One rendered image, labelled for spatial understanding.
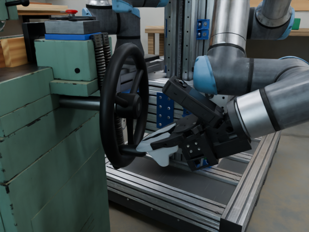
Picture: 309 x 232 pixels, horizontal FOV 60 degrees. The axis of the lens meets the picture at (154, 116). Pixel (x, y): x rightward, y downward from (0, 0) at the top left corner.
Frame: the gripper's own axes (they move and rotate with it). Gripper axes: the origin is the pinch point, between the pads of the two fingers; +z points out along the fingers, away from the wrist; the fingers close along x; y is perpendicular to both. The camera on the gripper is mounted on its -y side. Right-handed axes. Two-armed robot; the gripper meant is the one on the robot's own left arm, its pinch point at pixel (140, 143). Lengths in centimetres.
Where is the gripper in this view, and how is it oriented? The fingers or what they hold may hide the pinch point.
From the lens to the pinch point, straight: 54.0
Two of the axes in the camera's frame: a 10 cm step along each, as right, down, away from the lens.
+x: 2.8, -3.9, 8.8
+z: -8.4, 3.4, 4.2
